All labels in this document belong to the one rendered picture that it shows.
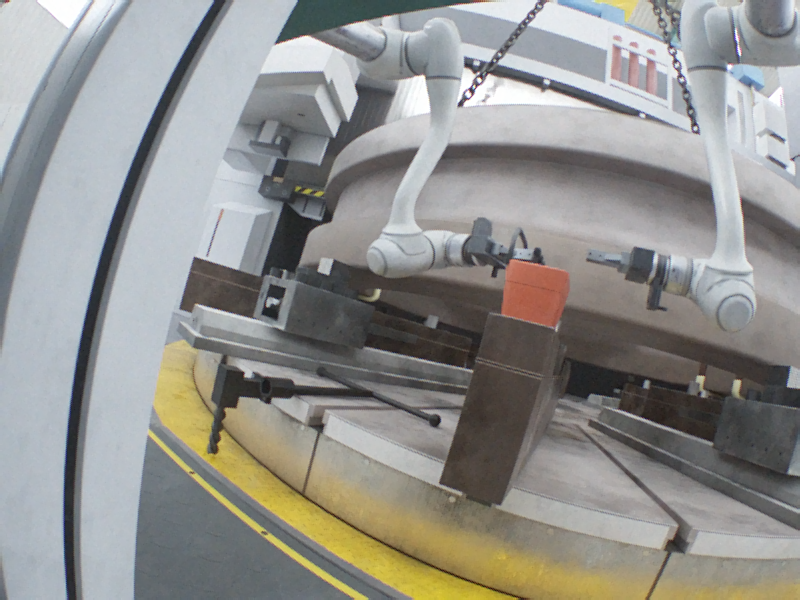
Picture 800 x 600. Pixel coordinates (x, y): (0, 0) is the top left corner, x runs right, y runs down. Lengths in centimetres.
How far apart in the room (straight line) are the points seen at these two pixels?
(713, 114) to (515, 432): 79
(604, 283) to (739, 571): 111
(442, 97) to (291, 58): 257
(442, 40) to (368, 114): 423
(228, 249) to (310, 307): 313
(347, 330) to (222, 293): 124
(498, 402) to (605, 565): 57
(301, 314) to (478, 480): 117
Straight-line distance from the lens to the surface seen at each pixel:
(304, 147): 426
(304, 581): 47
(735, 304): 82
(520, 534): 114
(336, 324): 191
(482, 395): 86
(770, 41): 96
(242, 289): 295
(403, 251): 103
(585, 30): 850
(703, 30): 103
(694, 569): 130
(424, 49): 118
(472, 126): 207
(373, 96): 548
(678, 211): 199
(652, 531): 115
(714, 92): 101
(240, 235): 485
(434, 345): 327
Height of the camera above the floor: 60
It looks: 4 degrees up
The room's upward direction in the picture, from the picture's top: 16 degrees clockwise
